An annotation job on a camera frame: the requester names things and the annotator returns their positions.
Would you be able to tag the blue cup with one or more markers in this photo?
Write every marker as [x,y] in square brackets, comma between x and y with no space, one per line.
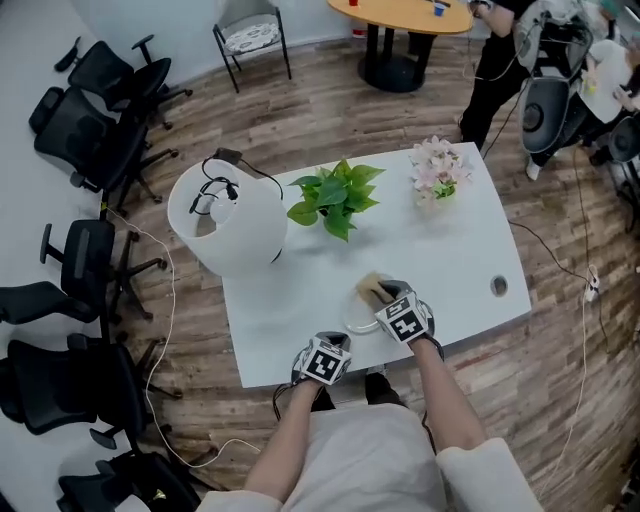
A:
[439,9]

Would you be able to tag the person's black trousers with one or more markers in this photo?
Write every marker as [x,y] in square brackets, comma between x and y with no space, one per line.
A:
[380,392]

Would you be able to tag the grey backpack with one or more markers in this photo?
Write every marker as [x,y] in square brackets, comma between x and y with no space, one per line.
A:
[545,110]
[625,140]

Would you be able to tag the white plate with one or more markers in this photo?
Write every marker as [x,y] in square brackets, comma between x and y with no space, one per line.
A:
[357,317]

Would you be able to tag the pink flower potted plant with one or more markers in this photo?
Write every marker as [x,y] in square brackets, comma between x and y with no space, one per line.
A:
[437,167]

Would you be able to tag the round wooden table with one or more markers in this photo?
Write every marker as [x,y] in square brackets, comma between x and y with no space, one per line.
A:
[400,17]

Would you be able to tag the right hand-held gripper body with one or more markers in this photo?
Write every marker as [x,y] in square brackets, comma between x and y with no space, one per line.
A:
[405,322]

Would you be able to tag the white table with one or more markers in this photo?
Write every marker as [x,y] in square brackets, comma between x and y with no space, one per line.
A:
[300,300]

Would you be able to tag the yellow sponge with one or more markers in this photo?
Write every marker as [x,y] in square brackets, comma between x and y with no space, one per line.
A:
[369,286]

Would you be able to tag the person's right forearm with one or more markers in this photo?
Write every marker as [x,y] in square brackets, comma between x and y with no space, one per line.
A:
[450,400]

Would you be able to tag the black office chair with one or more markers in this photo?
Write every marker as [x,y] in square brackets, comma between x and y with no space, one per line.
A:
[60,380]
[125,480]
[110,70]
[85,255]
[85,135]
[40,300]

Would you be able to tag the grey chair patterned cushion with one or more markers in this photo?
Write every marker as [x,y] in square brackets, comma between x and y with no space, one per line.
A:
[250,35]

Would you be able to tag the person's white shirt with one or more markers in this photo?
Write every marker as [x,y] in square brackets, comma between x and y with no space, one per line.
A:
[365,465]

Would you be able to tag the green leafy potted plant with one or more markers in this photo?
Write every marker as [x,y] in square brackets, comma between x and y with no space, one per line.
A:
[335,195]

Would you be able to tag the white shade table lamp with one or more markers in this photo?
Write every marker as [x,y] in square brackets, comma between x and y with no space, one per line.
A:
[235,235]

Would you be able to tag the white power strip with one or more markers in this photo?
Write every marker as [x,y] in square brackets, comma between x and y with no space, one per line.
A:
[592,284]

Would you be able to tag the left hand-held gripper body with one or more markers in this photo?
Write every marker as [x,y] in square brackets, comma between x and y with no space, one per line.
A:
[322,362]

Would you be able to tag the person's left forearm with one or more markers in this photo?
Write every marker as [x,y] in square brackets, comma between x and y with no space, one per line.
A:
[285,440]

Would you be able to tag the black lamp power adapter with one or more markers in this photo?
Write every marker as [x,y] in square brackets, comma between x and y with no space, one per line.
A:
[228,155]

